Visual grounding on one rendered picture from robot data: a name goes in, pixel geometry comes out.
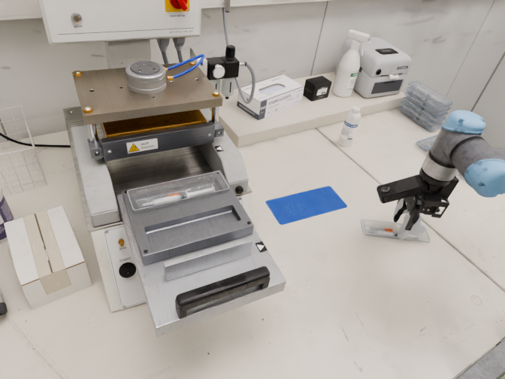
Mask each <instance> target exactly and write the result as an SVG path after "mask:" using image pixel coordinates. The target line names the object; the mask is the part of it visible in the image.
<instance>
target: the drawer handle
mask: <svg viewBox="0 0 505 379"><path fill-rule="evenodd" d="M270 279H271V278H270V272H269V270H268V268H267V267H266V266H262V267H259V268H255V269H253V270H250V271H246V272H244V273H241V274H237V275H235V276H232V277H228V278H226V279H223V280H219V281H217V282H214V283H210V284H208V285H205V286H202V287H199V288H196V289H193V290H190V291H187V292H184V293H181V294H178V295H177V297H176V299H175V305H176V311H177V315H178V317H179V318H180V319H181V318H184V317H186V311H187V310H189V309H192V308H195V307H198V306H200V305H204V304H207V303H208V302H212V301H215V300H217V299H221V298H223V297H226V296H230V295H232V294H234V293H238V292H240V291H243V290H246V289H249V288H251V287H255V286H258V285H260V286H261V288H262V289H265V288H268V285H269V282H270Z"/></svg>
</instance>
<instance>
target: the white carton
mask: <svg viewBox="0 0 505 379"><path fill-rule="evenodd" d="M241 90H242V92H243V95H244V97H245V99H246V100H247V101H248V100H249V97H250V94H251V90H252V84H249V85H246V86H242V87H241ZM303 93H304V87H303V86H302V85H300V84H299V83H298V82H296V81H294V80H293V79H291V78H289V77H287V76H285V75H284V74H281V75H277V76H275V77H271V78H268V79H266V80H261V81H259V82H256V87H255V92H254V96H253V98H252V101H251V102H250V103H249V104H246V103H245V102H244V101H243V99H242V98H241V95H240V92H239V90H238V97H237V106H238V107H239V108H241V109H242V110H244V111H245V112H247V113H248V114H249V115H251V116H252V117H254V118H256V119H257V120H261V119H264V118H265V117H269V116H271V115H273V114H276V113H279V112H281V111H284V110H286V109H289V108H292V107H294V106H296V105H299V104H301V100H302V97H303Z"/></svg>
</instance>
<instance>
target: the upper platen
mask: <svg viewBox="0 0 505 379"><path fill-rule="evenodd" d="M206 122H207V120H206V119H205V117H204V115H203V114H202V112H201V111H200V110H193V111H183V112H177V113H171V114H161V115H155V116H149V117H139V118H134V119H127V120H117V121H111V122H106V123H101V127H102V130H103V133H104V137H105V138H112V137H116V136H122V135H131V134H136V133H142V132H151V131H156V130H161V129H170V128H175V127H181V126H190V125H195V124H200V123H206Z"/></svg>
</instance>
